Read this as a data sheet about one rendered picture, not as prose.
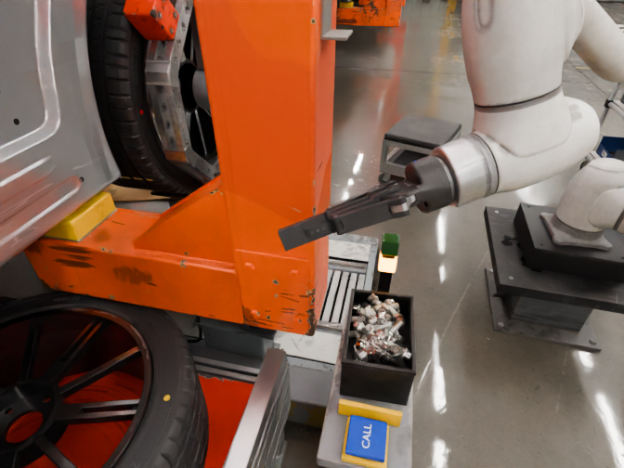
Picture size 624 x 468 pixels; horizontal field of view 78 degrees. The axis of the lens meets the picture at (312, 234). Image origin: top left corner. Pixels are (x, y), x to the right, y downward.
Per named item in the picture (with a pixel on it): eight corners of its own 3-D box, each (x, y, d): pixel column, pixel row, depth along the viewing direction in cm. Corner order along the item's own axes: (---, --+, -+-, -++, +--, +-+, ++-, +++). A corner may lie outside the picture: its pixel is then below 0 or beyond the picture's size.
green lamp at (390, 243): (381, 244, 92) (383, 231, 90) (397, 247, 92) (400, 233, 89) (380, 255, 89) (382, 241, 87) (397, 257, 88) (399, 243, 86)
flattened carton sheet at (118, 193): (103, 179, 247) (101, 174, 245) (190, 175, 251) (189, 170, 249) (85, 204, 223) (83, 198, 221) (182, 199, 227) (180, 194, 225)
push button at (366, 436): (349, 420, 75) (350, 413, 73) (386, 427, 73) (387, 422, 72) (344, 457, 69) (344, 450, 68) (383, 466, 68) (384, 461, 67)
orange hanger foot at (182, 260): (88, 248, 107) (35, 128, 87) (267, 276, 98) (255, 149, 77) (43, 289, 94) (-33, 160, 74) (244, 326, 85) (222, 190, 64)
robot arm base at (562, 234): (585, 214, 146) (592, 201, 143) (612, 251, 128) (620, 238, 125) (535, 209, 148) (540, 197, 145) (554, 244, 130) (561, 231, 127)
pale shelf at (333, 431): (349, 300, 105) (350, 292, 103) (412, 310, 102) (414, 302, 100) (316, 465, 71) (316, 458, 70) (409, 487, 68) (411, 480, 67)
